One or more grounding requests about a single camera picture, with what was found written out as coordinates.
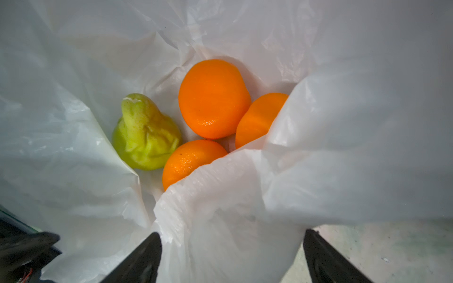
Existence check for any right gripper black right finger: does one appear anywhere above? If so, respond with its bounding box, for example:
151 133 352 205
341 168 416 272
303 229 372 283

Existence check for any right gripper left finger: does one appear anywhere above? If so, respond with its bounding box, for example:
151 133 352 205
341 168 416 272
101 232 162 283

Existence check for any green pear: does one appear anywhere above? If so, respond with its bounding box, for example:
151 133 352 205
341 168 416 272
112 93 182 171

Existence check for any orange fruit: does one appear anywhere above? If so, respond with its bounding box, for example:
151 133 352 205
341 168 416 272
162 140 228 191
235 93 289 149
178 59 251 140

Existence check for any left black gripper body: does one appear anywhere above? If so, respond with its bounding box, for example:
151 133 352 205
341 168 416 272
1 215 61 283

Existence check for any white plastic bag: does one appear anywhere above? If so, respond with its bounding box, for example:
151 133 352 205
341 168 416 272
1 1 453 283

